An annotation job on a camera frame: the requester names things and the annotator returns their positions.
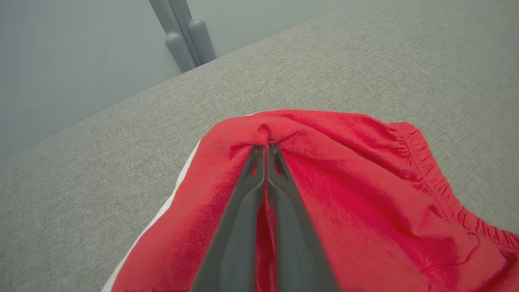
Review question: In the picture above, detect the red garment with white trim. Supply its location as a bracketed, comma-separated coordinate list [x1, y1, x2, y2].
[101, 109, 519, 292]

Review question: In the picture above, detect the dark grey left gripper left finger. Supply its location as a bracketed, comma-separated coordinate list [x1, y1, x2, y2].
[191, 145, 266, 292]

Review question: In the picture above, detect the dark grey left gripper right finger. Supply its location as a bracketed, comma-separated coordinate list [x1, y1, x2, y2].
[266, 143, 339, 292]

